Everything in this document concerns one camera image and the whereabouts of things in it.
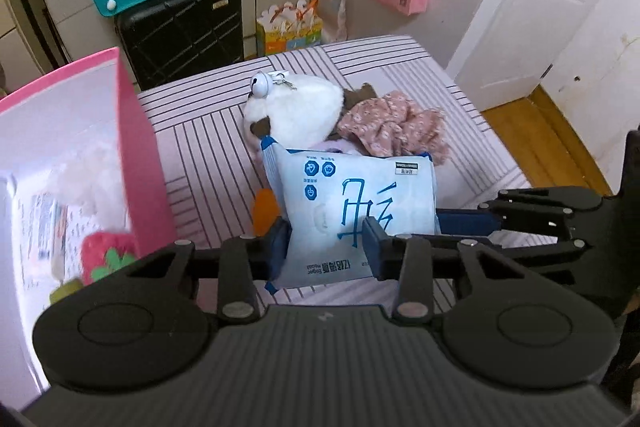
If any orange ball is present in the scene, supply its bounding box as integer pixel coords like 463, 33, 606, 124
250, 188, 281, 238

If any white door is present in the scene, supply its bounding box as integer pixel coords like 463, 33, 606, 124
445, 0, 640, 112

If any large blue wet wipes pack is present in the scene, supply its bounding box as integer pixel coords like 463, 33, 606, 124
260, 134, 441, 295

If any colourful gift bag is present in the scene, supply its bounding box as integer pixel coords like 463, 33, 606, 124
256, 0, 324, 56

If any small white wipes pack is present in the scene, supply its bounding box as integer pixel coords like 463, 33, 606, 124
15, 192, 71, 283

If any clear plastic bag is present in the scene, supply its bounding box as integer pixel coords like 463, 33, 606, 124
310, 0, 351, 44

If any pink cardboard box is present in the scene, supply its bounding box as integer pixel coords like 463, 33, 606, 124
0, 47, 178, 403

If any pink floral scrunchie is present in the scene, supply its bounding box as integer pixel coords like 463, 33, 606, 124
335, 89, 451, 168

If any black suitcase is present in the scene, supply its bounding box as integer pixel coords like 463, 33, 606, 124
114, 0, 246, 92

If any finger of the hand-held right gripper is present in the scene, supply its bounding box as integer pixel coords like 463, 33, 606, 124
436, 187, 618, 238
397, 229, 593, 288

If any white plush toy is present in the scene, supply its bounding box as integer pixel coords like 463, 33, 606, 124
242, 69, 381, 152

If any striped tablecloth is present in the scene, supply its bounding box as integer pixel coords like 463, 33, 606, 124
135, 36, 533, 308

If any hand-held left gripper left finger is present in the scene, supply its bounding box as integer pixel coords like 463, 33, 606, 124
82, 217, 293, 323

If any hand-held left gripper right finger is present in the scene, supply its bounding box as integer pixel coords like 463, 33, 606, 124
362, 216, 581, 323

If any white mesh bath loofah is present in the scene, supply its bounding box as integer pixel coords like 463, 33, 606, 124
47, 142, 133, 228

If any red strawberry plush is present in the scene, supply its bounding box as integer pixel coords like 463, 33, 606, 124
80, 229, 143, 288

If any green makeup sponge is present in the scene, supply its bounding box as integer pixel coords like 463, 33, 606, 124
47, 279, 86, 308

